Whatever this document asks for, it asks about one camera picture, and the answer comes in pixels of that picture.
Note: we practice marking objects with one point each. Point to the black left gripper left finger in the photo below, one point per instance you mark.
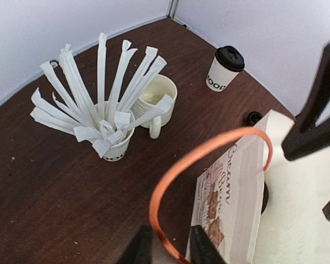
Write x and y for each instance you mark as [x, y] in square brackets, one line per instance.
[139, 250]

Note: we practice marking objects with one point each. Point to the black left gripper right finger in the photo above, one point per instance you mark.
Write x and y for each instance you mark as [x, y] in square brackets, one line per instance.
[202, 250]

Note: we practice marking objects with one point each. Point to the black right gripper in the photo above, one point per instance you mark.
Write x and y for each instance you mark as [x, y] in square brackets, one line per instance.
[305, 155]

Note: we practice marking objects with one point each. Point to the stack of black cup lids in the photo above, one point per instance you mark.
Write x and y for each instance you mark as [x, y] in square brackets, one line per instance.
[253, 118]

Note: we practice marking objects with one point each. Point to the white printed paper bag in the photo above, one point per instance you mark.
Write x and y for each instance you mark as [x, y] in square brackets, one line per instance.
[254, 204]

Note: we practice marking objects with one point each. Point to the single white paper cup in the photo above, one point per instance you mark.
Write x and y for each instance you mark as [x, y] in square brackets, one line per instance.
[218, 77]

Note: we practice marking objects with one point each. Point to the paper cup holding straws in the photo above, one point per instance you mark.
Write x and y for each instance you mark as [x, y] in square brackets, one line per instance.
[111, 141]

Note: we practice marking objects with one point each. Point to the bundle of wrapped white straws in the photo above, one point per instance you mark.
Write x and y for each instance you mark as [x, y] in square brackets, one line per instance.
[77, 114]

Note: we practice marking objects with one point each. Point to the cream ceramic mug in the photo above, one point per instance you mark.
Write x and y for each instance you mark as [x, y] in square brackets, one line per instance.
[155, 105]

